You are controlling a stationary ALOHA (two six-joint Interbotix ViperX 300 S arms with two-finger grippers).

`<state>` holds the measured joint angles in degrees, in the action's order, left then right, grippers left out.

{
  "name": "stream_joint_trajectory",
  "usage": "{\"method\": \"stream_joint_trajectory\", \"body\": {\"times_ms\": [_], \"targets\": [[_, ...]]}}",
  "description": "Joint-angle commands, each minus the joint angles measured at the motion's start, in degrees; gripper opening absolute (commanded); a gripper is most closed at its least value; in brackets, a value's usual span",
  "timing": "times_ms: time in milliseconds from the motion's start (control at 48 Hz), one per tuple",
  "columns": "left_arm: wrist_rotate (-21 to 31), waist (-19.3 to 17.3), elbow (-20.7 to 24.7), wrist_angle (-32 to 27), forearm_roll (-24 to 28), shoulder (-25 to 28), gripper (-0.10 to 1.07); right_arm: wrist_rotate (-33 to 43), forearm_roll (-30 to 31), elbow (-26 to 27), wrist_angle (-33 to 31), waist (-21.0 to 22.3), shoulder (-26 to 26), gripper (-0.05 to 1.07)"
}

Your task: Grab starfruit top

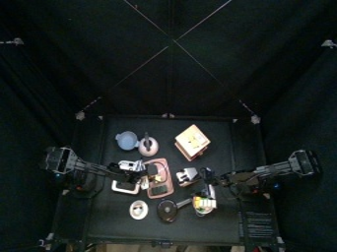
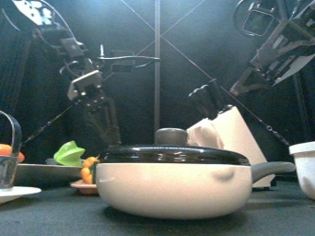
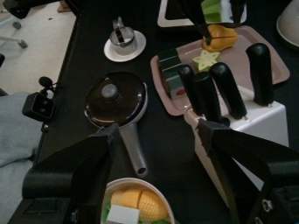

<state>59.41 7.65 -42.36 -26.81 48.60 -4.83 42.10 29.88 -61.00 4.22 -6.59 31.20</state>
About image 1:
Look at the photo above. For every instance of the green white toy fruit slice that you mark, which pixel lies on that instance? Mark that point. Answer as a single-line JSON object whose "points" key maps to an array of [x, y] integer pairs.
{"points": [[160, 189]]}

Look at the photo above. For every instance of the pink plastic tray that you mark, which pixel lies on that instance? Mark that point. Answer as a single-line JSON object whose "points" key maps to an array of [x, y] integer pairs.
{"points": [[164, 183]]}

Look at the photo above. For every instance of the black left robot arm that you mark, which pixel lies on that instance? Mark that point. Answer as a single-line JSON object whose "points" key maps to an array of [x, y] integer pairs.
{"points": [[86, 167]]}

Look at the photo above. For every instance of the black toy frying pan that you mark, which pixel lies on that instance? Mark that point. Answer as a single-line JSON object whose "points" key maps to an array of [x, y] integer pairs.
{"points": [[167, 210]]}

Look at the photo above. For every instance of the wooden box with yellow lid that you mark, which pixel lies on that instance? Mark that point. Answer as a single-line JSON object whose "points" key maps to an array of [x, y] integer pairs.
{"points": [[191, 141]]}

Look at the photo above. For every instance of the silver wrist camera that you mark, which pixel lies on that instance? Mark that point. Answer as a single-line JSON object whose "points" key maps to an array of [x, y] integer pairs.
{"points": [[185, 174], [128, 165]]}

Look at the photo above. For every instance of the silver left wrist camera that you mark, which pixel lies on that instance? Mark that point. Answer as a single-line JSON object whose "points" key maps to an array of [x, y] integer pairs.
{"points": [[128, 165]]}

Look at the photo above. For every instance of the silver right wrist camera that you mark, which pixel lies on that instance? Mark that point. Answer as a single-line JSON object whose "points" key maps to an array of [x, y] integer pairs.
{"points": [[185, 174]]}

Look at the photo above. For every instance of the white bowl with toy food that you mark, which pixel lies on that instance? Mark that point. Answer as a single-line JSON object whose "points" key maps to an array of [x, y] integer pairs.
{"points": [[204, 204]]}

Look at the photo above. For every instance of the white text label sticker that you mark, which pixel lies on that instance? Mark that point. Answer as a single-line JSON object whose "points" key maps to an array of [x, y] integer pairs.
{"points": [[258, 226]]}

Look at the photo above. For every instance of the metal frame corner bracket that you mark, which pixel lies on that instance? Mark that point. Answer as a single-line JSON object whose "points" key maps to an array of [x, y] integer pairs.
{"points": [[327, 43], [16, 41], [255, 119], [78, 115]]}

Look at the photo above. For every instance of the blue grey toy bowl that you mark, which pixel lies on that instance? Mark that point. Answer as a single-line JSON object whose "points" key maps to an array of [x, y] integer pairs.
{"points": [[127, 141]]}

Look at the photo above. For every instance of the yellow banana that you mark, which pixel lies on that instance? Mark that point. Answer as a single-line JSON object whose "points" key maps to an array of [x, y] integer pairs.
{"points": [[155, 178]]}

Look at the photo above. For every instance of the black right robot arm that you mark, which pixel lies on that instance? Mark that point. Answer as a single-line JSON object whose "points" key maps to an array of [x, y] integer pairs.
{"points": [[271, 170]]}

